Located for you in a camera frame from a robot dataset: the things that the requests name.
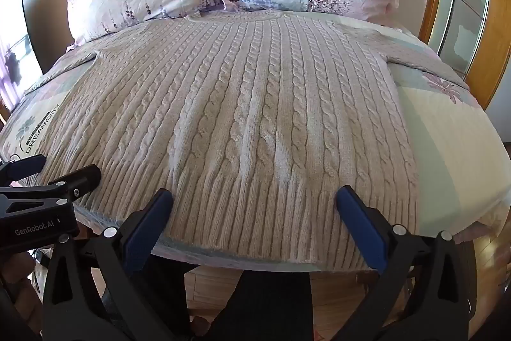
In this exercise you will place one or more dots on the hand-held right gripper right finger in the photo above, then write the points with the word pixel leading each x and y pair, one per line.
pixel 361 227

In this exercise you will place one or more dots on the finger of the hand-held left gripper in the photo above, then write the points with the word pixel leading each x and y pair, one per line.
pixel 60 185
pixel 22 165

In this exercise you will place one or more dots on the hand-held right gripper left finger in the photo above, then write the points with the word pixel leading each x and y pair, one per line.
pixel 144 231

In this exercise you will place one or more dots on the person's dark trouser leg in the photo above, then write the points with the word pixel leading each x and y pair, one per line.
pixel 271 305
pixel 169 293

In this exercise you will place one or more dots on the dark framed window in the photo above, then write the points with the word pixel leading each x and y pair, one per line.
pixel 16 57

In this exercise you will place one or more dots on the wooden frosted glass cabinet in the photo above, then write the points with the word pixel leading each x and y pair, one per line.
pixel 491 33

